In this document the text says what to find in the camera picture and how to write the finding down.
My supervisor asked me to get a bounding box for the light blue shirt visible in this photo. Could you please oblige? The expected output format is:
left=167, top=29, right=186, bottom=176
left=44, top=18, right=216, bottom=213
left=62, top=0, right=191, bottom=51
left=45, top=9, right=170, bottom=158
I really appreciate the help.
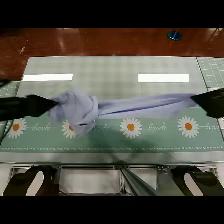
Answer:
left=47, top=88, right=198, bottom=138

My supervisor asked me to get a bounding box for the blue round object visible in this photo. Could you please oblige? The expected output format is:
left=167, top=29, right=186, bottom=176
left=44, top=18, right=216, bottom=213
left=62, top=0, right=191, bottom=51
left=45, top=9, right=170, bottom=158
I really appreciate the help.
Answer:
left=167, top=30, right=183, bottom=42

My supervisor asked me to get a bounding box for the silver frame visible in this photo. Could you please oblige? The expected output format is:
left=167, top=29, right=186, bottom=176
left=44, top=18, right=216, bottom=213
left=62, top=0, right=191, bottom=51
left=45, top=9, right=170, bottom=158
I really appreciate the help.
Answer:
left=0, top=161, right=224, bottom=197

